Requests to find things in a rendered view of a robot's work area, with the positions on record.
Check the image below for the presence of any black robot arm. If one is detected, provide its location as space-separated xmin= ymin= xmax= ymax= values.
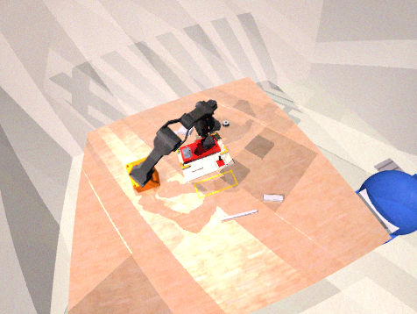
xmin=129 ymin=99 xmax=222 ymax=188

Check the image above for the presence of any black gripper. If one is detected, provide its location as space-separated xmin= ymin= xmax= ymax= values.
xmin=194 ymin=122 xmax=216 ymax=149

